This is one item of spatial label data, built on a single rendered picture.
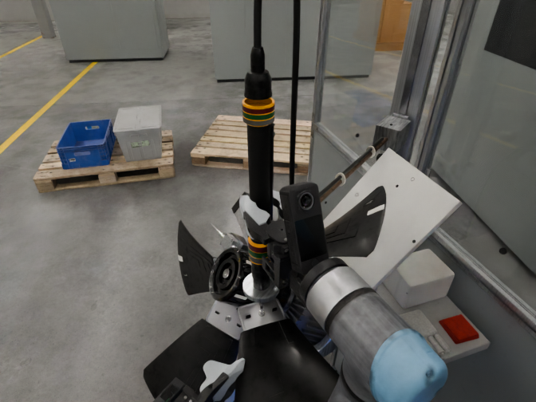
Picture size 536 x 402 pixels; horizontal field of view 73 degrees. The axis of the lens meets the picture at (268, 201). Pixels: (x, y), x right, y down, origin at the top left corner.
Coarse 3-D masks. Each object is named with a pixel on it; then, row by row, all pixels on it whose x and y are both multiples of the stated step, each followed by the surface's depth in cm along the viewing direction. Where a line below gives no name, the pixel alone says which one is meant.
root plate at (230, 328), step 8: (216, 304) 81; (224, 304) 81; (224, 312) 81; (232, 312) 81; (208, 320) 81; (216, 320) 81; (224, 320) 81; (232, 320) 81; (224, 328) 81; (232, 328) 81; (240, 328) 81; (232, 336) 81
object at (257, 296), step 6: (270, 270) 68; (246, 282) 69; (252, 282) 69; (270, 282) 69; (246, 288) 68; (252, 288) 68; (270, 288) 68; (276, 288) 68; (246, 294) 67; (252, 294) 66; (258, 294) 66; (264, 294) 66; (270, 294) 66; (276, 294) 67; (252, 300) 66; (258, 300) 66; (264, 300) 66; (270, 300) 66
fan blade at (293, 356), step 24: (240, 336) 69; (264, 336) 69; (288, 336) 68; (264, 360) 65; (288, 360) 64; (312, 360) 64; (240, 384) 63; (264, 384) 61; (288, 384) 61; (312, 384) 60
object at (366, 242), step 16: (384, 192) 67; (352, 208) 74; (368, 208) 65; (384, 208) 61; (336, 224) 69; (352, 224) 64; (368, 224) 60; (336, 240) 62; (352, 240) 59; (368, 240) 56; (336, 256) 58; (352, 256) 56
